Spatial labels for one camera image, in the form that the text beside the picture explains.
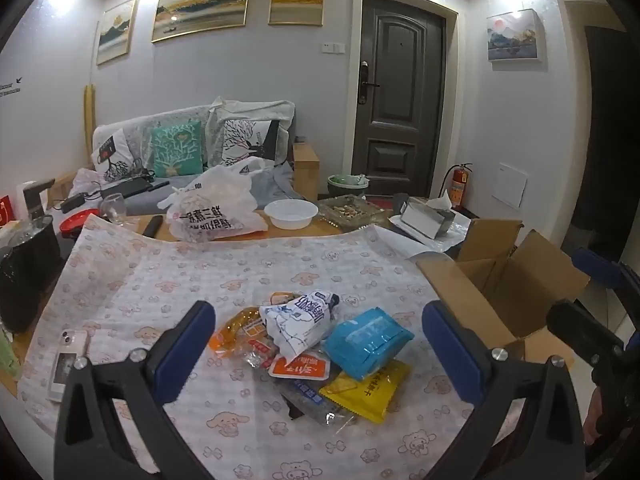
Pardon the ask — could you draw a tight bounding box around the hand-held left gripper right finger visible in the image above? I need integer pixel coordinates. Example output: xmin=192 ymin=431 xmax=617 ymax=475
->
xmin=421 ymin=300 xmax=587 ymax=480

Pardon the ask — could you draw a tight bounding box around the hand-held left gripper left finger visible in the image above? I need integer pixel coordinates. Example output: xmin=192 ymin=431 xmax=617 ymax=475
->
xmin=54 ymin=300 xmax=217 ymax=480

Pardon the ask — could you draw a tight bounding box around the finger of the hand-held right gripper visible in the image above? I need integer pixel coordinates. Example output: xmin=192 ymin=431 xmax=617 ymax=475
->
xmin=571 ymin=247 xmax=640 ymax=311
xmin=546 ymin=300 xmax=627 ymax=376

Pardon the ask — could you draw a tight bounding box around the brown cardboard box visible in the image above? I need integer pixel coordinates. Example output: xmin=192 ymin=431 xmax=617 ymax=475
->
xmin=415 ymin=217 xmax=592 ymax=397

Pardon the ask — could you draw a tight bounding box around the yellow snack packet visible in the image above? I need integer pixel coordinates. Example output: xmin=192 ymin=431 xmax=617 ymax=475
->
xmin=318 ymin=359 xmax=412 ymax=424

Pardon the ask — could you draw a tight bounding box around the white and blue snack packet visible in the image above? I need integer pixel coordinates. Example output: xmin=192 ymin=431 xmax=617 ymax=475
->
xmin=259 ymin=290 xmax=341 ymax=374

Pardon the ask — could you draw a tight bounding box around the white and orange snack packet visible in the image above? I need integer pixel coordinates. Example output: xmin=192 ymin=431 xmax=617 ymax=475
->
xmin=268 ymin=352 xmax=334 ymax=382

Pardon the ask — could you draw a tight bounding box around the orange sausage packet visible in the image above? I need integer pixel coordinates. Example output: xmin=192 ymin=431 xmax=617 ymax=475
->
xmin=208 ymin=307 xmax=281 ymax=362

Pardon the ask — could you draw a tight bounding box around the printed cartoon tablecloth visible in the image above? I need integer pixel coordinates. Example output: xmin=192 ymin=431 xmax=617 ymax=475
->
xmin=22 ymin=212 xmax=481 ymax=480

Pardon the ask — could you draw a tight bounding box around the white smartphone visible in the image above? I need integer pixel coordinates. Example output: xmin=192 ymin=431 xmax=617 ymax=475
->
xmin=47 ymin=328 xmax=91 ymax=404

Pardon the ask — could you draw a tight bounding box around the clear dark snack packet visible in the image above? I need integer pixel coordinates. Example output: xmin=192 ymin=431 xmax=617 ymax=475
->
xmin=277 ymin=379 xmax=362 ymax=432

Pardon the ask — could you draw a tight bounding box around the white plastic bag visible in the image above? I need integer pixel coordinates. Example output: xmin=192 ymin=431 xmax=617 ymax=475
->
xmin=158 ymin=156 xmax=269 ymax=244

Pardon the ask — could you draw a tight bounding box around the tissue box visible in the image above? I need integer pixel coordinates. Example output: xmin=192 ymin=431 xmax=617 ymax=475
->
xmin=399 ymin=191 xmax=457 ymax=241

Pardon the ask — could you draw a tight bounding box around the grey sofa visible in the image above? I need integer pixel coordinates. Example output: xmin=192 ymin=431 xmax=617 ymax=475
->
xmin=91 ymin=101 xmax=307 ymax=217

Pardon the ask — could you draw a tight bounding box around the wine glass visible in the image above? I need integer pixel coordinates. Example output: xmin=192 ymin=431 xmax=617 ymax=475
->
xmin=99 ymin=192 xmax=127 ymax=226

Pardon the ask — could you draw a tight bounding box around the red fire extinguisher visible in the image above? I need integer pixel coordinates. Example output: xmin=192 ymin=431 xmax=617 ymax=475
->
xmin=442 ymin=162 xmax=474 ymax=209

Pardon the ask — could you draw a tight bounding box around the white plastic bowl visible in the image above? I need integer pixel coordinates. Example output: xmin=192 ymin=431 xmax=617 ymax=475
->
xmin=263 ymin=199 xmax=319 ymax=230

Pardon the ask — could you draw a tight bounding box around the red round lid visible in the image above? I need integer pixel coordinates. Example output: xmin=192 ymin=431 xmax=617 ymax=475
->
xmin=59 ymin=211 xmax=102 ymax=237

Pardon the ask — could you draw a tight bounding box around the black laptop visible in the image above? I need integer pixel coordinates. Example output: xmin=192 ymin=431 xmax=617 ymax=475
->
xmin=99 ymin=175 xmax=171 ymax=201

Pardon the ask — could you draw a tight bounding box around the glass tray of peanuts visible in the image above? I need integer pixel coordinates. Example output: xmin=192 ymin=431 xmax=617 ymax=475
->
xmin=317 ymin=195 xmax=395 ymax=234

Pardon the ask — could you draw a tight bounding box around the grey cloth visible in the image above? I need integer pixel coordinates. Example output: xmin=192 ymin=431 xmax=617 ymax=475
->
xmin=249 ymin=160 xmax=307 ymax=207

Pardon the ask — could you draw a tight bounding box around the black kettle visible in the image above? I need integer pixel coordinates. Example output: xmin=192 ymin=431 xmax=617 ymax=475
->
xmin=0 ymin=214 xmax=62 ymax=334

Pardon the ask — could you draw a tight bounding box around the teal tree cushion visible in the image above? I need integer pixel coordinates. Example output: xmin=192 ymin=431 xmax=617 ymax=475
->
xmin=151 ymin=120 xmax=205 ymax=179

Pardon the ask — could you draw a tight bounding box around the black and white cushion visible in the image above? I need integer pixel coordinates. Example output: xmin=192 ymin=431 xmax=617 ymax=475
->
xmin=94 ymin=128 xmax=137 ymax=184

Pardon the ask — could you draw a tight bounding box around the green trash bin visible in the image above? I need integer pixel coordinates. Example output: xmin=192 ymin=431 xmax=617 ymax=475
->
xmin=327 ymin=173 xmax=369 ymax=199

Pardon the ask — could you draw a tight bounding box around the white tree cushion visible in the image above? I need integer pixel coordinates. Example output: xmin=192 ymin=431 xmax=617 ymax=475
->
xmin=219 ymin=118 xmax=282 ymax=167

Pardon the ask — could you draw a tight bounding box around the wooden side table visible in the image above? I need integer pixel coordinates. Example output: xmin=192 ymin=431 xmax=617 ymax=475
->
xmin=292 ymin=142 xmax=321 ymax=202

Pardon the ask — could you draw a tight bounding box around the grey water dispenser tap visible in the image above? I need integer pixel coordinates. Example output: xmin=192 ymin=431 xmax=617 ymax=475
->
xmin=21 ymin=178 xmax=56 ymax=221

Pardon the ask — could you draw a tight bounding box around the yellow stick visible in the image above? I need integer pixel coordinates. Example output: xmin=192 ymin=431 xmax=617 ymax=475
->
xmin=82 ymin=84 xmax=97 ymax=172

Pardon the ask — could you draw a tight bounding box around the frameless mountain canvas painting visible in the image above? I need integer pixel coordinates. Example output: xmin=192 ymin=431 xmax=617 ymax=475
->
xmin=486 ymin=8 xmax=545 ymax=64

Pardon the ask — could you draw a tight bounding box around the dark entrance door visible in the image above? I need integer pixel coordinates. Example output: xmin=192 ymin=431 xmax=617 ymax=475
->
xmin=350 ymin=0 xmax=447 ymax=197

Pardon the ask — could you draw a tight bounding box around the small framed landscape painting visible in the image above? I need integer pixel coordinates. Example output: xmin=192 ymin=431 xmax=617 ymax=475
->
xmin=96 ymin=0 xmax=138 ymax=66

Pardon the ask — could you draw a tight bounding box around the wide framed landscape painting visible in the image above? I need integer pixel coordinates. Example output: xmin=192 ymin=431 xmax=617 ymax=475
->
xmin=151 ymin=0 xmax=254 ymax=44

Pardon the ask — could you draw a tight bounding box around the white wall panel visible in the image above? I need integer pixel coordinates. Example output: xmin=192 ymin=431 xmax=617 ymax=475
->
xmin=492 ymin=161 xmax=529 ymax=210

